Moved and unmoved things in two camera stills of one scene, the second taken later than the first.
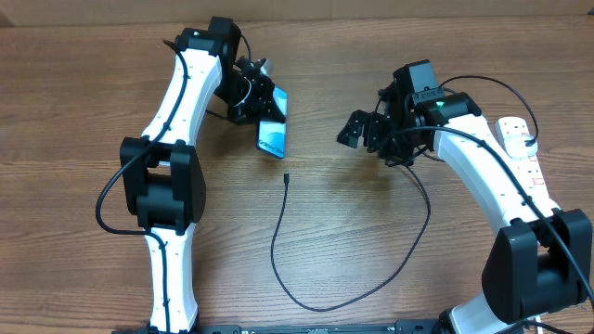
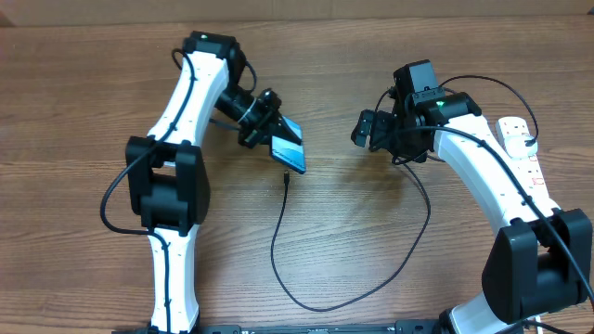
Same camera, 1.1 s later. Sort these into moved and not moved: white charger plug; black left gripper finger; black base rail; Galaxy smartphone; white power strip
Moved: black left gripper finger; Galaxy smartphone
Not moved: white charger plug; black base rail; white power strip
